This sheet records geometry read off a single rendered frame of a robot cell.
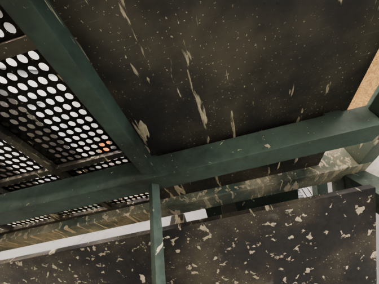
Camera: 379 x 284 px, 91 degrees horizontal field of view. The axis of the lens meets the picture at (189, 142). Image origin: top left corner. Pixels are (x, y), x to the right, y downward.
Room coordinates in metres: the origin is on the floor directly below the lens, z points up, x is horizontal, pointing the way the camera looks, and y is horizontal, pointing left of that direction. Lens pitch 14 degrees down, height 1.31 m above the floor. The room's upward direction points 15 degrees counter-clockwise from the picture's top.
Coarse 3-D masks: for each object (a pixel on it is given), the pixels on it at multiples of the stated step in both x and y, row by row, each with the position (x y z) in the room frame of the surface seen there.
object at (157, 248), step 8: (152, 184) 0.55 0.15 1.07; (152, 192) 0.53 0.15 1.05; (152, 200) 0.51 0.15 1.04; (152, 208) 0.49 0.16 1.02; (160, 208) 0.50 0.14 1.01; (152, 216) 0.48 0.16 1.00; (160, 216) 0.49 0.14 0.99; (152, 224) 0.47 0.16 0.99; (160, 224) 0.47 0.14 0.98; (152, 232) 0.45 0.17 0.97; (160, 232) 0.45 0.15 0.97; (152, 240) 0.44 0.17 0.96; (160, 240) 0.44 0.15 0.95; (152, 248) 0.43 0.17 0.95; (160, 248) 0.42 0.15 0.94; (152, 256) 0.41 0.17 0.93; (160, 256) 0.41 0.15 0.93; (152, 264) 0.40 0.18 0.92; (160, 264) 0.40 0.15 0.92; (152, 272) 0.39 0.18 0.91; (160, 272) 0.38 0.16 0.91; (152, 280) 0.38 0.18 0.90; (160, 280) 0.37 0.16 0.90
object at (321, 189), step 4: (320, 184) 0.95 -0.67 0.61; (324, 184) 0.95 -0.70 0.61; (312, 188) 1.00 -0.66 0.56; (316, 188) 0.96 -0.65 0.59; (320, 188) 0.95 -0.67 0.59; (324, 188) 0.95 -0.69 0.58; (312, 192) 1.01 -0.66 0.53; (316, 192) 0.97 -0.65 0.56; (320, 192) 0.95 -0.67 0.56; (324, 192) 0.95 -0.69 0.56
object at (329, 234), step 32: (352, 192) 0.57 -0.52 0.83; (192, 224) 0.63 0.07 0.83; (224, 224) 0.62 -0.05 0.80; (256, 224) 0.60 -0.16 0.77; (288, 224) 0.59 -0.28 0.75; (320, 224) 0.58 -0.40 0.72; (352, 224) 0.57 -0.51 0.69; (32, 256) 0.70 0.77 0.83; (64, 256) 0.68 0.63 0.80; (96, 256) 0.67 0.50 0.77; (128, 256) 0.66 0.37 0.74; (192, 256) 0.63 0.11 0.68; (224, 256) 0.62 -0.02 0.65; (256, 256) 0.61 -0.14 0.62; (288, 256) 0.60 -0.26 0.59; (320, 256) 0.58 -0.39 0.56; (352, 256) 0.57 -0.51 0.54
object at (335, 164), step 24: (312, 168) 0.73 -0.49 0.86; (336, 168) 0.71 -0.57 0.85; (360, 168) 0.71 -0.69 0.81; (216, 192) 0.76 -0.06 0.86; (240, 192) 0.75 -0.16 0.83; (264, 192) 0.77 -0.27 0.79; (96, 216) 0.83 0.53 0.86; (120, 216) 0.80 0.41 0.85; (144, 216) 0.82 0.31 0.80; (0, 240) 0.87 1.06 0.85; (24, 240) 0.87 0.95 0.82; (48, 240) 0.89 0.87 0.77
